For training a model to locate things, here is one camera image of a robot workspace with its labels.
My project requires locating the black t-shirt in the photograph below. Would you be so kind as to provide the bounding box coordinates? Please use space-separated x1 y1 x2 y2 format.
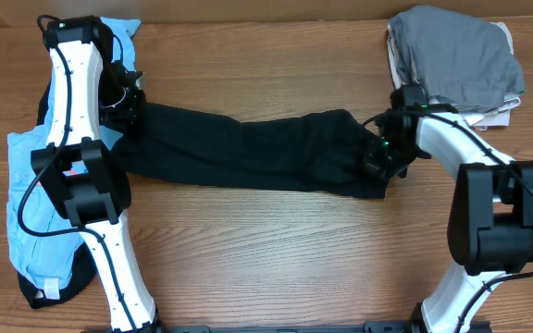
111 104 388 199

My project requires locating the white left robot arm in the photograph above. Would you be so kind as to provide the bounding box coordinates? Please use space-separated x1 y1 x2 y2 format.
28 15 163 332

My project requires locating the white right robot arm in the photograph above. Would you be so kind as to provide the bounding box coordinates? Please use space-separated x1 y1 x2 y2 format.
363 85 533 332

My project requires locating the beige folded garment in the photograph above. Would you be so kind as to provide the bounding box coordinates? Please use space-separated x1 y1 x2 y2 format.
387 24 521 130

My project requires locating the gray folded garment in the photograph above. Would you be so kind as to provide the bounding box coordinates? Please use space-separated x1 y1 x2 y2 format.
387 5 526 113

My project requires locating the light blue t-shirt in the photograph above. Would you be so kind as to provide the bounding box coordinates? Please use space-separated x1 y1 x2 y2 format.
6 17 142 300

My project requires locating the black bottom shirt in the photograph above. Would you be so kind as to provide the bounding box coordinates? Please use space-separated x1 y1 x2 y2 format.
16 82 99 310

